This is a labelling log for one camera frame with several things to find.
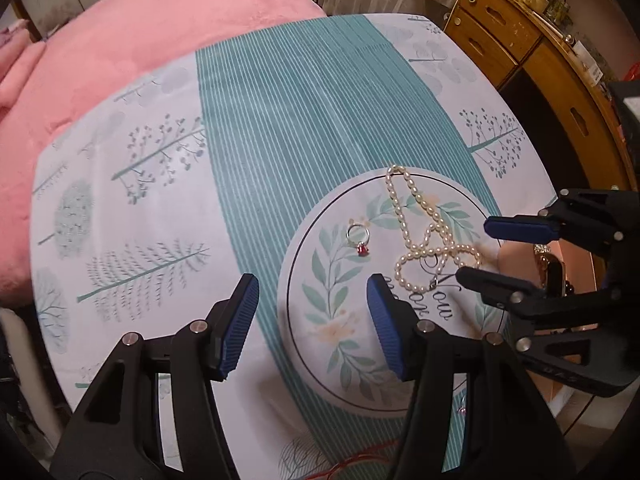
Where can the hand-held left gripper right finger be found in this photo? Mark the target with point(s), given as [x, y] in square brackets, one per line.
[387, 330]

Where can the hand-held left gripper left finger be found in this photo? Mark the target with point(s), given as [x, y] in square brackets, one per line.
[237, 325]

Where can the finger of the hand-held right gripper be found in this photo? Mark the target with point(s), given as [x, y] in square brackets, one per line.
[500, 290]
[520, 229]

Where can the gold leaf brooch with pearls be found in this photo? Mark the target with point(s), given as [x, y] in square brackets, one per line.
[544, 254]

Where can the pink rectangular box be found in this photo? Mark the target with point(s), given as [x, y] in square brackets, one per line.
[575, 265]

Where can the leaf print tablecloth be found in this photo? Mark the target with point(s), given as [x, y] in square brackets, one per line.
[250, 160]

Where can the wooden desk with drawers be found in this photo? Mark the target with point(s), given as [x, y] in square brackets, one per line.
[500, 35]

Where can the pink bed blanket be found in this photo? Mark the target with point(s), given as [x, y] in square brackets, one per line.
[100, 60]

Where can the folded pink quilt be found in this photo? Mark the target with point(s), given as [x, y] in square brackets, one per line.
[15, 75]

